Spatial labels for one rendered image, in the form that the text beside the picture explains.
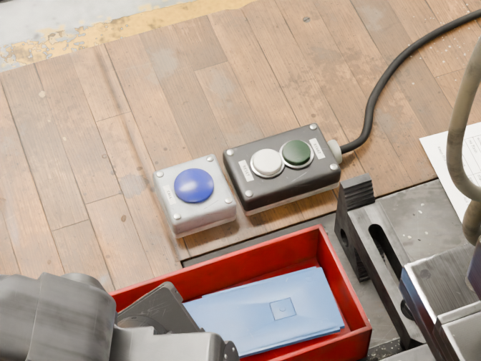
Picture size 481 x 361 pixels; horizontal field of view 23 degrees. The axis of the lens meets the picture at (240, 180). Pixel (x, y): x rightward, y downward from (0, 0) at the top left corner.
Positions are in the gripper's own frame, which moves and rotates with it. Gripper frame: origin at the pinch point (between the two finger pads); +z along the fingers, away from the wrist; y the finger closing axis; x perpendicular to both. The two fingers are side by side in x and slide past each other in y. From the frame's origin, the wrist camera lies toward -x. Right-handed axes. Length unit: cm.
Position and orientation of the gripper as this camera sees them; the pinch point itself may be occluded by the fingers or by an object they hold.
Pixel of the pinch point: (172, 319)
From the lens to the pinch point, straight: 105.3
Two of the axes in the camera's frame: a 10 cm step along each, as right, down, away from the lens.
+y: 7.9, -5.4, -2.7
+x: -5.7, -8.2, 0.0
